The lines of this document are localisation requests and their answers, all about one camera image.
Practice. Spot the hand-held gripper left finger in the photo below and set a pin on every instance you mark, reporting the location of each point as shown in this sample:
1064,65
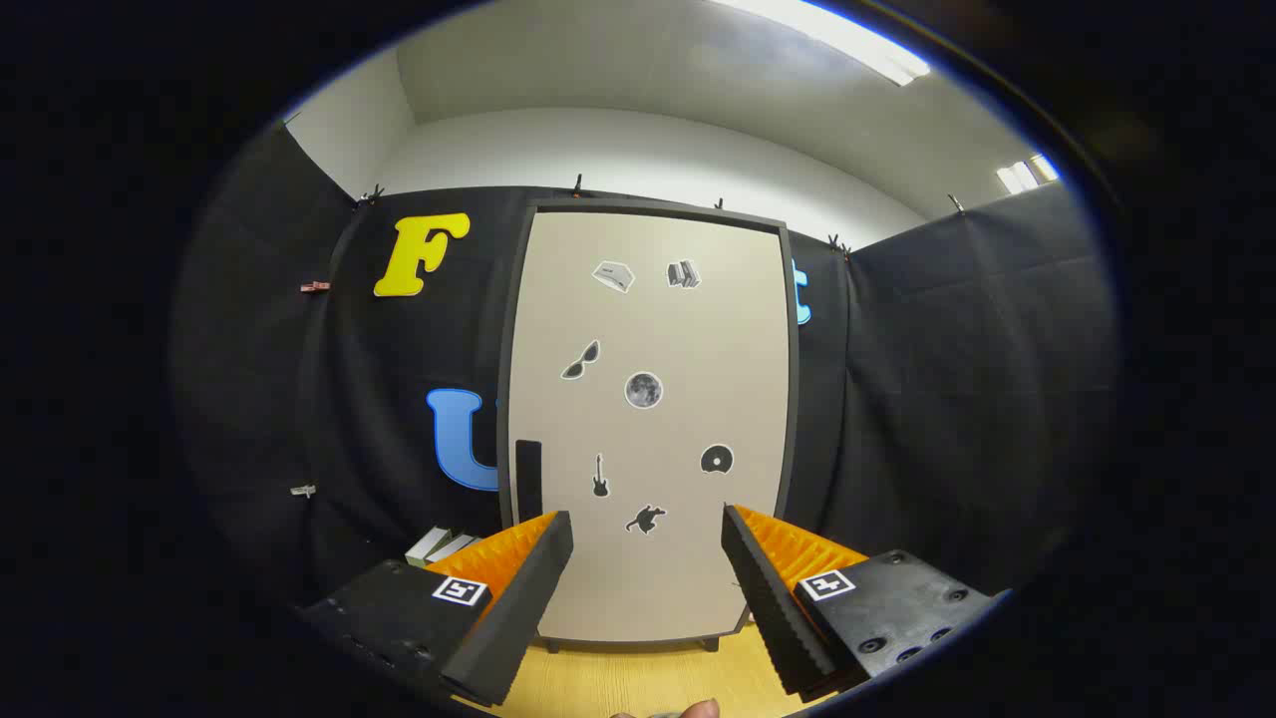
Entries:
518,608

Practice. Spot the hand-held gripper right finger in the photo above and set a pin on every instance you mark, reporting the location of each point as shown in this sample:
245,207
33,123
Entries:
768,608

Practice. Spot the green book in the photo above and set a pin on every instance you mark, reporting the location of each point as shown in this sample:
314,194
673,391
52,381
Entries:
427,543

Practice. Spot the dark grey cabinet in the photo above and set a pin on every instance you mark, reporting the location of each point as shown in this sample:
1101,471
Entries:
793,399

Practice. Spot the black backdrop cloth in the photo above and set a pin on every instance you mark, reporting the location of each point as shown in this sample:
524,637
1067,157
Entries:
947,399

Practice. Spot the ceiling light panel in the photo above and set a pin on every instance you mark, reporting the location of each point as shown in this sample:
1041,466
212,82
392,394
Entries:
847,40

